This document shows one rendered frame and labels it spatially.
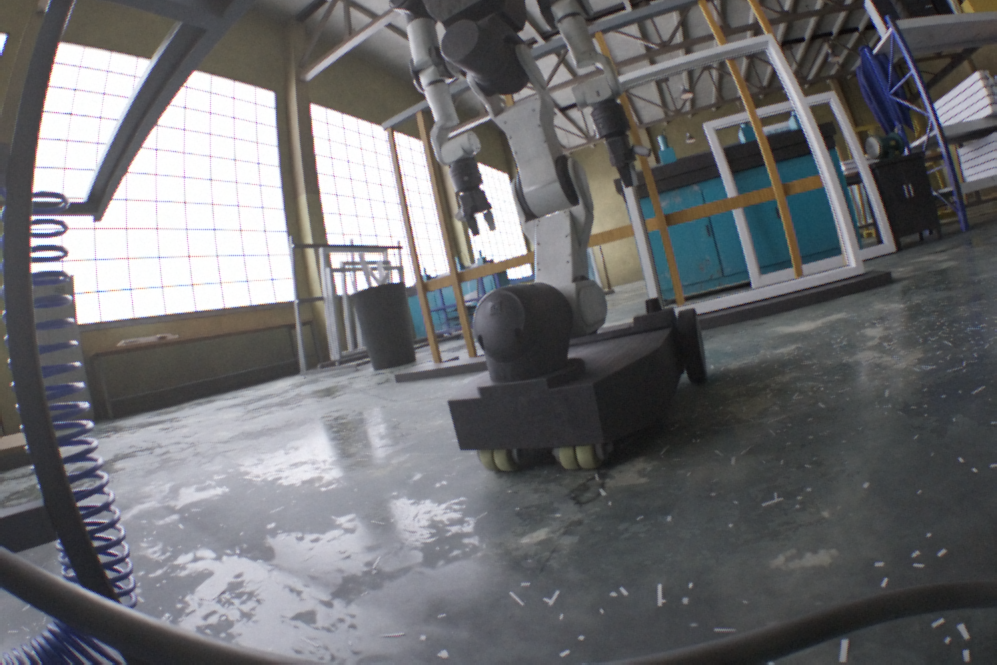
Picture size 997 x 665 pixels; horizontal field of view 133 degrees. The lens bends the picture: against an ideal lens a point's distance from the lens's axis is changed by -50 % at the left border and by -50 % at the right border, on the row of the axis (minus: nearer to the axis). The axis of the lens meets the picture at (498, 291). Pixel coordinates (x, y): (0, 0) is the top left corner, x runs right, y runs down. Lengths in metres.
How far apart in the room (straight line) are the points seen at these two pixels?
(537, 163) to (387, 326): 3.11
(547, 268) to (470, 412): 0.42
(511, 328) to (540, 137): 0.58
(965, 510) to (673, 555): 0.35
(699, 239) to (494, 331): 3.21
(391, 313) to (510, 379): 3.35
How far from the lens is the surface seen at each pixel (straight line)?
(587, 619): 0.47
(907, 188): 4.12
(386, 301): 4.05
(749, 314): 2.08
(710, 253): 3.82
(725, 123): 3.94
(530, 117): 1.15
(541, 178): 1.12
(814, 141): 2.50
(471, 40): 1.02
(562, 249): 1.05
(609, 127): 1.07
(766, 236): 3.88
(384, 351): 4.07
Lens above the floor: 0.32
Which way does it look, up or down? 2 degrees up
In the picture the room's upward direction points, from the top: 13 degrees counter-clockwise
